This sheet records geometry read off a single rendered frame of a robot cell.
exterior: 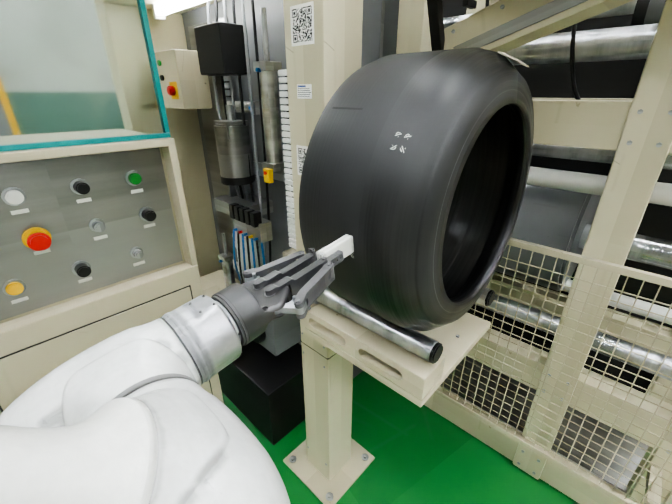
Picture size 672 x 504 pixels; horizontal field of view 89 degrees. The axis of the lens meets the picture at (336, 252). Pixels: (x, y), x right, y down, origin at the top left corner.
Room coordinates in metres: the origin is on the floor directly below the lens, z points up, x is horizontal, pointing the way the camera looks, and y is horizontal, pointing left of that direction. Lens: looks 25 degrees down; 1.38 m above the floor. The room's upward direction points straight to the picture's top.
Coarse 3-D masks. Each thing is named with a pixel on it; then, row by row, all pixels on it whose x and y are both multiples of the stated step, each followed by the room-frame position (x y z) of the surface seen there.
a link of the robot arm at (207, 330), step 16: (192, 304) 0.33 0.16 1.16; (208, 304) 0.33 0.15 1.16; (176, 320) 0.30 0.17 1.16; (192, 320) 0.30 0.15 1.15; (208, 320) 0.31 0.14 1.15; (224, 320) 0.31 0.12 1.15; (192, 336) 0.29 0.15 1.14; (208, 336) 0.30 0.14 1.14; (224, 336) 0.30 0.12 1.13; (240, 336) 0.33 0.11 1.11; (192, 352) 0.28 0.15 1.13; (208, 352) 0.29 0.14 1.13; (224, 352) 0.30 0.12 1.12; (240, 352) 0.32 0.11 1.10; (208, 368) 0.28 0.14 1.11
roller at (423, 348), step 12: (324, 300) 0.73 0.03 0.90; (336, 300) 0.71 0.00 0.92; (348, 312) 0.68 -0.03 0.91; (360, 312) 0.66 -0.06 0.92; (360, 324) 0.65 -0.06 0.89; (372, 324) 0.63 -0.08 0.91; (384, 324) 0.61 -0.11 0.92; (384, 336) 0.60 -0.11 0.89; (396, 336) 0.58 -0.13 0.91; (408, 336) 0.57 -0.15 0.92; (420, 336) 0.57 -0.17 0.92; (408, 348) 0.56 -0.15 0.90; (420, 348) 0.55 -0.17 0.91; (432, 348) 0.54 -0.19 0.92; (432, 360) 0.53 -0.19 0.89
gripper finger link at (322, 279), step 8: (328, 264) 0.44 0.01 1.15; (320, 272) 0.42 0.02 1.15; (328, 272) 0.42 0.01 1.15; (312, 280) 0.40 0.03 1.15; (320, 280) 0.41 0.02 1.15; (328, 280) 0.42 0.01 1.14; (304, 288) 0.39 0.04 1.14; (312, 288) 0.39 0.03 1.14; (320, 288) 0.41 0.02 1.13; (296, 296) 0.37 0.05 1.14; (304, 296) 0.37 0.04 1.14; (312, 296) 0.39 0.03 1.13; (296, 304) 0.36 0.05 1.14; (304, 304) 0.36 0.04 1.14
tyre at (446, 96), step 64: (384, 64) 0.69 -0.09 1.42; (448, 64) 0.59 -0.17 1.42; (320, 128) 0.63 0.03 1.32; (384, 128) 0.54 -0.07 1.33; (448, 128) 0.52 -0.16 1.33; (512, 128) 0.84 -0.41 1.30; (320, 192) 0.57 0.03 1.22; (384, 192) 0.49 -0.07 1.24; (448, 192) 0.50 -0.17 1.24; (512, 192) 0.80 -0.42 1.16; (384, 256) 0.48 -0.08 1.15; (448, 256) 0.86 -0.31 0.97; (448, 320) 0.57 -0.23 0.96
